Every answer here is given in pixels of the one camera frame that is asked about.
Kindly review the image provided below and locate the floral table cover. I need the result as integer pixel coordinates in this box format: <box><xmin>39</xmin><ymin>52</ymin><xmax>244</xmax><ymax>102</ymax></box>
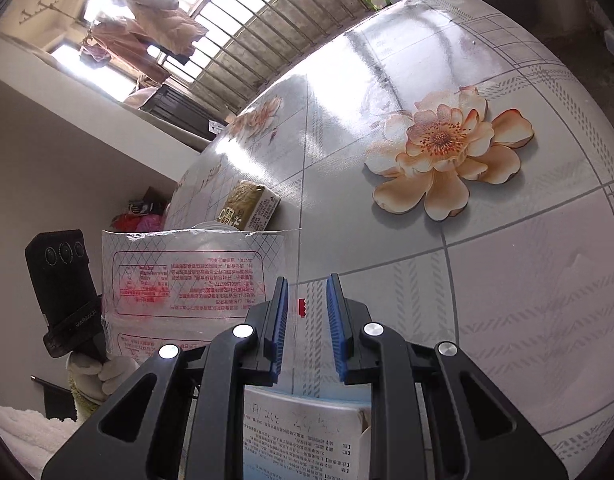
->
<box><xmin>164</xmin><ymin>0</ymin><xmax>614</xmax><ymax>480</ymax></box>

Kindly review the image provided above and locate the wall hook rack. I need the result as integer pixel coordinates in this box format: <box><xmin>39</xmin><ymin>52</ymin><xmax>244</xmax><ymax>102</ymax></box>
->
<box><xmin>18</xmin><ymin>2</ymin><xmax>62</xmax><ymax>27</ymax></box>

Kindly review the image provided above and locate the person's left hand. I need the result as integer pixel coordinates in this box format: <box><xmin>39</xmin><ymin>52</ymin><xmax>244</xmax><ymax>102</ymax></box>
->
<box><xmin>66</xmin><ymin>350</ymin><xmax>140</xmax><ymax>403</ymax></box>

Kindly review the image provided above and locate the clear bag with red print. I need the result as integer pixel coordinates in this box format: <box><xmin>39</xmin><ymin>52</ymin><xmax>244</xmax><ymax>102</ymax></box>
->
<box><xmin>101</xmin><ymin>226</ymin><xmax>338</xmax><ymax>401</ymax></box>

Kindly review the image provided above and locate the white fluffy cloth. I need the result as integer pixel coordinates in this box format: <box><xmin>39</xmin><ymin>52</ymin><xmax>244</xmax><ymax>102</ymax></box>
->
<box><xmin>0</xmin><ymin>400</ymin><xmax>80</xmax><ymax>480</ymax></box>

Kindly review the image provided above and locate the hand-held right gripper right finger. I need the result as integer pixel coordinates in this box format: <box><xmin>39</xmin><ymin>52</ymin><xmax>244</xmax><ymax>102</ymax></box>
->
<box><xmin>326</xmin><ymin>272</ymin><xmax>570</xmax><ymax>480</ymax></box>

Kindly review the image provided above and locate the white and blue carton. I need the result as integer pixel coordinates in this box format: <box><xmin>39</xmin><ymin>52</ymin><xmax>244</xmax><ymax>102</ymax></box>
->
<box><xmin>243</xmin><ymin>386</ymin><xmax>374</xmax><ymax>480</ymax></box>

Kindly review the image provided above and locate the metal window railing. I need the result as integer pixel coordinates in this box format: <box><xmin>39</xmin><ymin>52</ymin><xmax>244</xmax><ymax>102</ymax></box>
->
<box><xmin>159</xmin><ymin>0</ymin><xmax>370</xmax><ymax>113</ymax></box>

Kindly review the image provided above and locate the person's left forearm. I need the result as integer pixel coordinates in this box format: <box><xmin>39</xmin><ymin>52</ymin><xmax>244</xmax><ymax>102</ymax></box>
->
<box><xmin>68</xmin><ymin>375</ymin><xmax>105</xmax><ymax>423</ymax></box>

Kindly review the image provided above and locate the pink hanging garment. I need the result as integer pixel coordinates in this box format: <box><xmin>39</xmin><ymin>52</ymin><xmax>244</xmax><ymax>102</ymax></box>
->
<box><xmin>88</xmin><ymin>16</ymin><xmax>174</xmax><ymax>87</ymax></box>

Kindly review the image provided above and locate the gold and green carton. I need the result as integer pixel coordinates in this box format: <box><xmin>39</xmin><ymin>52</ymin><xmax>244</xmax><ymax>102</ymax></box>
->
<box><xmin>218</xmin><ymin>180</ymin><xmax>281</xmax><ymax>232</ymax></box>

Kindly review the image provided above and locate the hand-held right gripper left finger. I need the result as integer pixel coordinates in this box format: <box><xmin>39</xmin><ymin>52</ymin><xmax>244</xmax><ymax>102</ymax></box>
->
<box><xmin>41</xmin><ymin>276</ymin><xmax>291</xmax><ymax>480</ymax></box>

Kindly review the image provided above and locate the black plastic crate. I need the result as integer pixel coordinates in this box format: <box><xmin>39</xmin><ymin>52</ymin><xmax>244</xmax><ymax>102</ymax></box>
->
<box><xmin>139</xmin><ymin>85</ymin><xmax>231</xmax><ymax>144</ymax></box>

